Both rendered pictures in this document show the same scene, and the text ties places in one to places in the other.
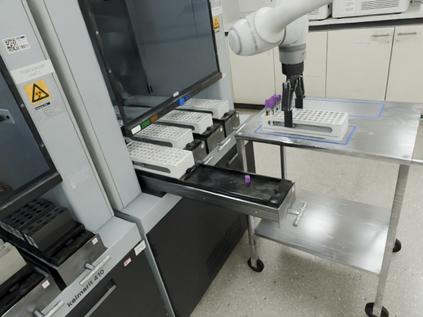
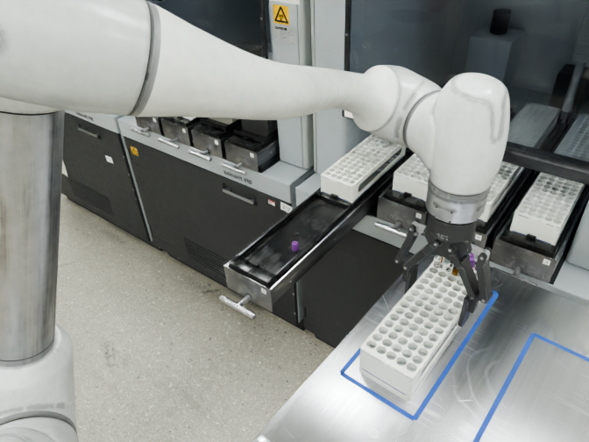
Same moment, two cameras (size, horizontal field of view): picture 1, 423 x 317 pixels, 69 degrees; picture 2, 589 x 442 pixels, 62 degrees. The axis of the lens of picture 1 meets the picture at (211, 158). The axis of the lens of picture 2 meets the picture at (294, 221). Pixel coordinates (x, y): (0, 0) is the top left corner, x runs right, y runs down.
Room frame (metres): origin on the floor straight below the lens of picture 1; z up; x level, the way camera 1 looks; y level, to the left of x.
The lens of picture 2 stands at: (0.82, -0.96, 1.55)
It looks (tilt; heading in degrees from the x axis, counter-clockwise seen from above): 37 degrees down; 92
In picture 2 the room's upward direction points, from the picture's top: 3 degrees counter-clockwise
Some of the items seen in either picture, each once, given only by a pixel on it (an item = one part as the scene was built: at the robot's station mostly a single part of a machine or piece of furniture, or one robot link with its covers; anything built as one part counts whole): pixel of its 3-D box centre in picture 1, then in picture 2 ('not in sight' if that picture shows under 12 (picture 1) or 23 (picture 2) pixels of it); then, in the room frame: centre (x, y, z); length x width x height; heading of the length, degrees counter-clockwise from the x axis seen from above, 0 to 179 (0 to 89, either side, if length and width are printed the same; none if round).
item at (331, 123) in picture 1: (303, 122); (426, 319); (1.03, -0.36, 0.85); 0.30 x 0.10 x 0.06; 51
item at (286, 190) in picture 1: (196, 181); (329, 213); (0.87, 0.06, 0.78); 0.73 x 0.14 x 0.09; 53
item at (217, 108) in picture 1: (197, 109); (551, 199); (1.41, 0.02, 0.83); 0.30 x 0.10 x 0.06; 53
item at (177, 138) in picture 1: (157, 137); (434, 164); (1.17, 0.20, 0.83); 0.30 x 0.10 x 0.06; 53
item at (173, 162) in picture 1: (153, 160); (365, 166); (0.98, 0.21, 0.83); 0.30 x 0.10 x 0.06; 53
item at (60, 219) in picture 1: (53, 228); (256, 124); (0.66, 0.46, 0.85); 0.12 x 0.02 x 0.06; 143
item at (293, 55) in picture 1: (292, 53); (456, 196); (1.05, -0.33, 1.10); 0.09 x 0.09 x 0.06
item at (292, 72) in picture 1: (293, 74); (449, 232); (1.05, -0.33, 1.03); 0.08 x 0.07 x 0.09; 141
